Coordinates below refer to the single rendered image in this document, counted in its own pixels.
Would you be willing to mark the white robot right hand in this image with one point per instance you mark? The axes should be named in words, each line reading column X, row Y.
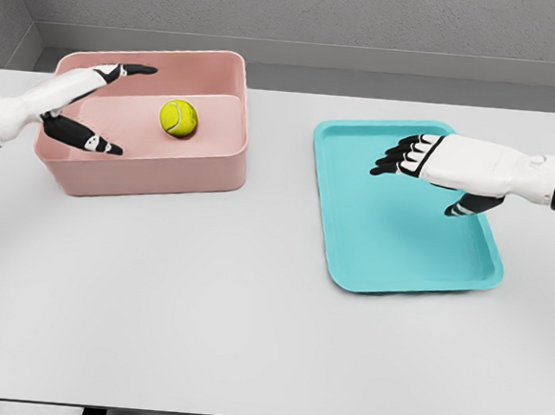
column 473, row 163

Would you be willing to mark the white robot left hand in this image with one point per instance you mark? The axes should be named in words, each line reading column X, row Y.
column 68, row 89

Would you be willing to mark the yellow tennis ball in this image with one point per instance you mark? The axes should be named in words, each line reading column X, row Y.
column 179, row 118

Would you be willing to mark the blue plastic tray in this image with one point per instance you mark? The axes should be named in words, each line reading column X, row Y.
column 400, row 236

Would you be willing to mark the pink plastic basket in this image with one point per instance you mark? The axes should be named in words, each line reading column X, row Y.
column 166, row 160

